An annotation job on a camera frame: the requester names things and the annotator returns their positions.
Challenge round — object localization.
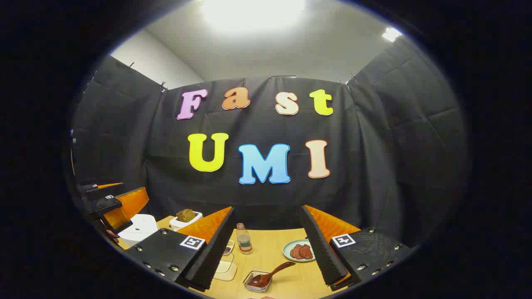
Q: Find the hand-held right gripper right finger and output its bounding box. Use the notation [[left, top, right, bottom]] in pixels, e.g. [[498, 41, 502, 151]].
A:
[[300, 204, 417, 291]]

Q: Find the brown wooden spoon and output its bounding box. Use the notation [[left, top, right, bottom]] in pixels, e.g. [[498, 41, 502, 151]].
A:
[[248, 262, 296, 288]]

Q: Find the clear plastic bottle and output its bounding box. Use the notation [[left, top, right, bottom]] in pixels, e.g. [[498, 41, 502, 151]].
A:
[[236, 223, 253, 255]]

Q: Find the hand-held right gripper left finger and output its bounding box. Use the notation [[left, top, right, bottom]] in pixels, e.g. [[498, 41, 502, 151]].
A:
[[124, 206, 236, 291]]

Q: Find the black backdrop cloth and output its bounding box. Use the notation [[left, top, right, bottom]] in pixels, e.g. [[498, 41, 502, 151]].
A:
[[71, 35, 470, 250]]

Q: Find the large ceiling light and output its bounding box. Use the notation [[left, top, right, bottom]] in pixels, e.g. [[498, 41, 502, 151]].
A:
[[202, 0, 306, 32]]

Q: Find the metal wire chopstick holder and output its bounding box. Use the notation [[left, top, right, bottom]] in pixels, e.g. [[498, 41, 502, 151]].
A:
[[243, 270, 273, 293]]

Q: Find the white rice cooker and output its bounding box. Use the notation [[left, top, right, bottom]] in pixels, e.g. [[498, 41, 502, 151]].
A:
[[118, 214, 159, 248]]

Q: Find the pale green plate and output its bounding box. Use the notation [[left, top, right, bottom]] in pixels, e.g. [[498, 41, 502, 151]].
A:
[[283, 239, 316, 263]]

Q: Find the clear tray of rice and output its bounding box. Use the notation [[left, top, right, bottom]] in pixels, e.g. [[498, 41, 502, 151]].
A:
[[214, 253, 238, 282]]

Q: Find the white toaster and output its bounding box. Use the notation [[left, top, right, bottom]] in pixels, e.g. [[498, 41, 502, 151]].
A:
[[170, 211, 203, 231]]

